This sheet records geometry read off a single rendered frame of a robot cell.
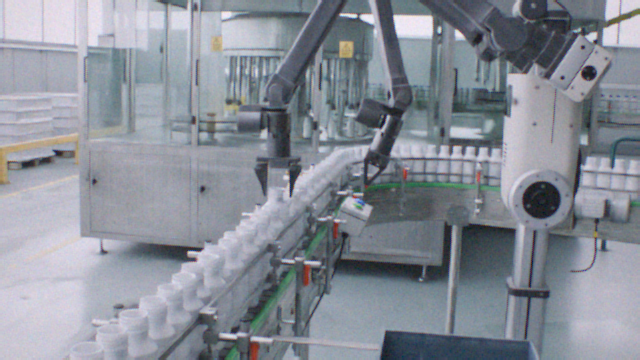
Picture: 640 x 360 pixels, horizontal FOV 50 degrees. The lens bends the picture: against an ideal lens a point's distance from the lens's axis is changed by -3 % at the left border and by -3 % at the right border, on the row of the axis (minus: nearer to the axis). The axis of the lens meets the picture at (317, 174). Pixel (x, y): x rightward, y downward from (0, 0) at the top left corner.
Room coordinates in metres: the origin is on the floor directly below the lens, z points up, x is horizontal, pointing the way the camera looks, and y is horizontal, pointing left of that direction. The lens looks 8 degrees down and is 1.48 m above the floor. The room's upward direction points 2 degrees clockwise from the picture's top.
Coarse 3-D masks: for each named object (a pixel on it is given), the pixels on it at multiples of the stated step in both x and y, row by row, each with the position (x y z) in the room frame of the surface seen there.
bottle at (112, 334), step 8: (104, 328) 0.80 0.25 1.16; (112, 328) 0.81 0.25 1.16; (120, 328) 0.81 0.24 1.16; (96, 336) 0.78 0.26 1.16; (104, 336) 0.78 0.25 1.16; (112, 336) 0.78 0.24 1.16; (120, 336) 0.78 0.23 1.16; (104, 344) 0.78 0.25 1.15; (112, 344) 0.78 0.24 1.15; (120, 344) 0.78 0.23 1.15; (128, 344) 0.80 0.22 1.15; (112, 352) 0.77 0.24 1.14; (120, 352) 0.78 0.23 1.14
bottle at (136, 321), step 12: (120, 312) 0.85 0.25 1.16; (132, 312) 0.87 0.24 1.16; (144, 312) 0.86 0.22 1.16; (132, 324) 0.83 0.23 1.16; (144, 324) 0.84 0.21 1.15; (132, 336) 0.83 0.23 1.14; (144, 336) 0.84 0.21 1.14; (132, 348) 0.83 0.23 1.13; (144, 348) 0.83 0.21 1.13; (156, 348) 0.85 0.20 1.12
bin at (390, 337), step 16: (272, 336) 1.39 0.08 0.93; (288, 336) 1.39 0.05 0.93; (384, 336) 1.37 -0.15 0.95; (400, 336) 1.40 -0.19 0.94; (416, 336) 1.39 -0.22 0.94; (432, 336) 1.39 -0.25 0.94; (448, 336) 1.38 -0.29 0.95; (464, 336) 1.38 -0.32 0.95; (480, 336) 1.37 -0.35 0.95; (384, 352) 1.40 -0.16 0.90; (400, 352) 1.40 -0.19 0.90; (416, 352) 1.39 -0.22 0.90; (432, 352) 1.39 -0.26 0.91; (448, 352) 1.38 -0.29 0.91; (464, 352) 1.38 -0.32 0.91; (480, 352) 1.37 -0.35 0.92; (496, 352) 1.37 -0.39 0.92; (512, 352) 1.36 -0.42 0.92; (528, 352) 1.35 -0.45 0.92
